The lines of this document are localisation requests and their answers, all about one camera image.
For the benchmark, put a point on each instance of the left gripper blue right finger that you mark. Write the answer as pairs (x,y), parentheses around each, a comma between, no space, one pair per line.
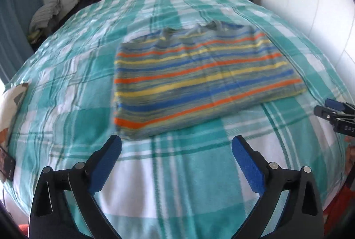
(302,215)

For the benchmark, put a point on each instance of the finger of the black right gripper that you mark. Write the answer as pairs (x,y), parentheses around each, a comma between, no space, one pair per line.
(327,113)

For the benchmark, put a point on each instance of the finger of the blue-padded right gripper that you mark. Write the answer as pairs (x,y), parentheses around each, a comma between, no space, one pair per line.
(344,107)

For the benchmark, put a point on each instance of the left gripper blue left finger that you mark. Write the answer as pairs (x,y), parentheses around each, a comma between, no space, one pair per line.
(50,214)

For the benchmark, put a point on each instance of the multicolour striped knit sweater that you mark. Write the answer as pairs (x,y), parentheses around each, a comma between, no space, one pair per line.
(178,78)

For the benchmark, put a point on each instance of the pile of striped clothes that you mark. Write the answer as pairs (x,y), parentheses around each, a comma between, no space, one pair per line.
(44,21)

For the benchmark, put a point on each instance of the person's right hand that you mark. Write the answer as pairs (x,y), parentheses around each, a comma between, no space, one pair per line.
(350,154)

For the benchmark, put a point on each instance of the black smartphone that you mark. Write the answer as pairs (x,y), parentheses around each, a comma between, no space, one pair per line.
(7,166)

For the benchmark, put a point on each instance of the patterned white cushion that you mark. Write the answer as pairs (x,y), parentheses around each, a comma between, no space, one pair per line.
(11,100)

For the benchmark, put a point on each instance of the teal white plaid bedspread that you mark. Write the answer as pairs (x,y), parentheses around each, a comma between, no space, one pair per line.
(178,184)

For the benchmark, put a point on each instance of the black garment near headboard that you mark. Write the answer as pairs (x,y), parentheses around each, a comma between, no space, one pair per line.
(79,6)

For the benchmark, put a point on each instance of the teal blue curtain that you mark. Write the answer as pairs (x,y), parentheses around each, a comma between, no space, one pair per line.
(16,16)

